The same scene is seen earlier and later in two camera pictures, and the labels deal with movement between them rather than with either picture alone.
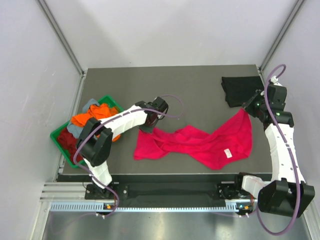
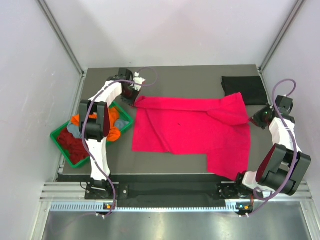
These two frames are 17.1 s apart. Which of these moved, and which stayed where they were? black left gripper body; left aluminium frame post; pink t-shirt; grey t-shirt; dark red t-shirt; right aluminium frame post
Moved: black left gripper body; pink t-shirt
Stayed: grey t-shirt; right aluminium frame post; left aluminium frame post; dark red t-shirt
